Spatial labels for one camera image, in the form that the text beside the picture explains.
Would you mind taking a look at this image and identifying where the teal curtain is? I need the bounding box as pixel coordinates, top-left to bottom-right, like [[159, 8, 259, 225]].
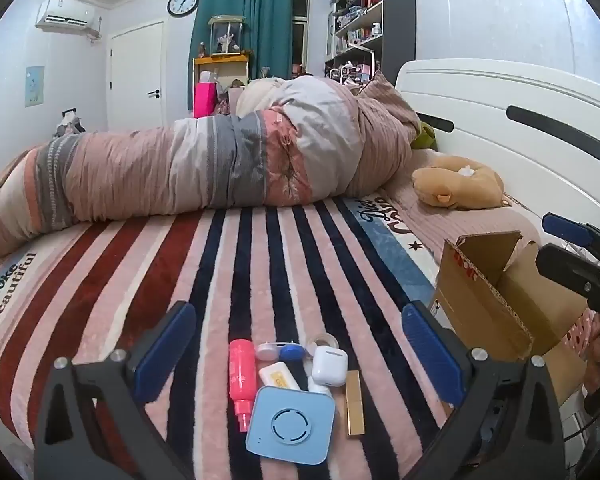
[[187, 0, 297, 111]]

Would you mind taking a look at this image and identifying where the clear tape roll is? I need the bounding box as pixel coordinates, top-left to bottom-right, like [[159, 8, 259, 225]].
[[307, 332, 341, 357]]

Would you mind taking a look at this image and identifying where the window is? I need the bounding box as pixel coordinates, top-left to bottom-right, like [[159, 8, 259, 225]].
[[291, 0, 312, 74]]

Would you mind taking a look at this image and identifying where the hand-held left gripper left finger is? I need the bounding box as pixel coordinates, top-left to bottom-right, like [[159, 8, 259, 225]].
[[32, 301, 198, 480]]

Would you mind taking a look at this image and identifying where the white earbuds case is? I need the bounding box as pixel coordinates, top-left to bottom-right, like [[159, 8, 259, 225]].
[[311, 346, 349, 387]]

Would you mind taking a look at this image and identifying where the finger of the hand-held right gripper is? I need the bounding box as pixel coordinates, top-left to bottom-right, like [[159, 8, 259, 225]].
[[541, 212, 600, 262], [536, 242, 600, 323]]

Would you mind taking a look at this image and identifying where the tan plush toy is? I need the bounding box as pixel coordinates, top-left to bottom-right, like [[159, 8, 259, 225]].
[[411, 155, 506, 210]]

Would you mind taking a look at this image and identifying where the gold lipstick tube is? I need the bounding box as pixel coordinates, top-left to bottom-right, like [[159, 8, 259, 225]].
[[346, 370, 366, 436]]

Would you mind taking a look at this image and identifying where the white air conditioner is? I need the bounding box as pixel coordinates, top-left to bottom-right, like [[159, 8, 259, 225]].
[[35, 0, 103, 41]]

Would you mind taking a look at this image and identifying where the glass display case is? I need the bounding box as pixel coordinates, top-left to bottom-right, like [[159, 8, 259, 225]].
[[207, 15, 247, 56]]

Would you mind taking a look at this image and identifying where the small wall poster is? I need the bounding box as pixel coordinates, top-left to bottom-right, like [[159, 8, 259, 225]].
[[25, 65, 46, 108]]

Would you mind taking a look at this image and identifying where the brown cardboard box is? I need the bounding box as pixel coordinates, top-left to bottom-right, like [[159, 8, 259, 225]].
[[426, 230, 593, 411]]

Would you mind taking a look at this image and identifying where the pink plastic bottle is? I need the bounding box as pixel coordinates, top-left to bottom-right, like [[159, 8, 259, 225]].
[[228, 339, 258, 433]]

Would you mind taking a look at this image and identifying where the white and blue lens case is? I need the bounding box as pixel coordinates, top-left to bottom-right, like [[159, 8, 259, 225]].
[[256, 342, 314, 364]]

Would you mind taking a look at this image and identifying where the bright pink bag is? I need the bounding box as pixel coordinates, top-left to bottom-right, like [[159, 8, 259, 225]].
[[193, 81, 217, 119]]

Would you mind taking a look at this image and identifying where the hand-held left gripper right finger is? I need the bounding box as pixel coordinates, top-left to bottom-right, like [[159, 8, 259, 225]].
[[401, 301, 567, 480]]

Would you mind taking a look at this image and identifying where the white bed headboard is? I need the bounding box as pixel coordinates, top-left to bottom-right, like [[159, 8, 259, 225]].
[[395, 57, 600, 273]]

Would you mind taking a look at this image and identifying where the pink polka dot cloth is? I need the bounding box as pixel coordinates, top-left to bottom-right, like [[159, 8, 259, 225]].
[[561, 307, 600, 362]]

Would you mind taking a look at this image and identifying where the striped plush blanket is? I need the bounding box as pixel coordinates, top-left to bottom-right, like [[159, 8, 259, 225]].
[[0, 191, 481, 480]]

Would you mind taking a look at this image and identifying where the light blue square device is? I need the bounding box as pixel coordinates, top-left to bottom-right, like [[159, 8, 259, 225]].
[[245, 385, 337, 466]]

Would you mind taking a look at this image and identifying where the white and yellow small box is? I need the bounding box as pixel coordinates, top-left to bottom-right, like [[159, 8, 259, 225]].
[[258, 361, 303, 392]]

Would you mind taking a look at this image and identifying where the round wall clock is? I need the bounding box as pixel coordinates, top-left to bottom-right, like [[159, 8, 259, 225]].
[[167, 0, 201, 17]]

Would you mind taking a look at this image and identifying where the green plush toy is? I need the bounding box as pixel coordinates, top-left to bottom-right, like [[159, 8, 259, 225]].
[[411, 122, 438, 151]]

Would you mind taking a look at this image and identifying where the pink and grey quilt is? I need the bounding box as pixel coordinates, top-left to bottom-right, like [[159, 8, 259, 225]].
[[0, 71, 423, 262]]

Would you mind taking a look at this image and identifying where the white door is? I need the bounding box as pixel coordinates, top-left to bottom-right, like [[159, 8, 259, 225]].
[[106, 20, 169, 134]]

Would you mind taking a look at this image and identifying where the dark tall bookshelf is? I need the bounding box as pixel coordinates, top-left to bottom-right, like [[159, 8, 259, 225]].
[[323, 0, 417, 87]]

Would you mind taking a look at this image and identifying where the yellow shelf unit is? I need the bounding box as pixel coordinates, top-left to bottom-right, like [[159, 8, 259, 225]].
[[192, 52, 254, 119]]

